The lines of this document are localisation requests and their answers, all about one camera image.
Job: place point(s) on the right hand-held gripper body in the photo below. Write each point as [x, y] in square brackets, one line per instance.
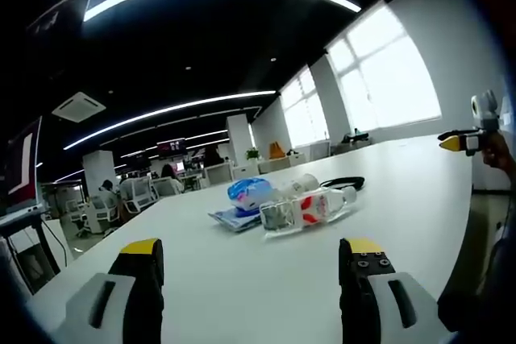
[489, 116]

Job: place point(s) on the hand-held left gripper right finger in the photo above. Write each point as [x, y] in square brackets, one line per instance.
[387, 299]

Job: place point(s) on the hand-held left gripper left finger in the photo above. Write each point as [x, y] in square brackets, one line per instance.
[101, 303]

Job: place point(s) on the clear plastic bottle red label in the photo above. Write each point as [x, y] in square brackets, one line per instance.
[310, 209]

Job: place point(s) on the white plastic bottle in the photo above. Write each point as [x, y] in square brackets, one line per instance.
[300, 186]

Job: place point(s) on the blue packet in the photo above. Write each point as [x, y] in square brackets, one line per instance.
[231, 219]

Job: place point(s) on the blue white plastic bag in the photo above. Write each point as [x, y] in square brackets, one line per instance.
[250, 193]

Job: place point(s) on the person's right hand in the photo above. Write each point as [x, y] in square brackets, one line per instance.
[498, 154]

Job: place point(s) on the person's dark clothing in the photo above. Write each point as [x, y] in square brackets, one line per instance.
[475, 307]

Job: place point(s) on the large bright window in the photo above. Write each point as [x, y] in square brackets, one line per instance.
[302, 110]
[383, 74]

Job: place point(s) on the white pillar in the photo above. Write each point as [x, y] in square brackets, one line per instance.
[240, 136]
[98, 175]

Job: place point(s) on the white table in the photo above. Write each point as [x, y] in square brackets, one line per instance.
[250, 279]

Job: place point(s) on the red white display screen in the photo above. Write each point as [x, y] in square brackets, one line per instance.
[22, 167]

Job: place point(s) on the hanging red screen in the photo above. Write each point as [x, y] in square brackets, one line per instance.
[172, 146]

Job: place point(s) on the orange bag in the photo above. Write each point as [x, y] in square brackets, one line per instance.
[275, 150]

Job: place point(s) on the ceiling air conditioner unit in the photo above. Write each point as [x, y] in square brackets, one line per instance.
[78, 107]

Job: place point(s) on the green potted plant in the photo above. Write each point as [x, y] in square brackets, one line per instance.
[253, 154]

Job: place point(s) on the dark ceiling sign panel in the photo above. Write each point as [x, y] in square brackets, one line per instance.
[60, 11]

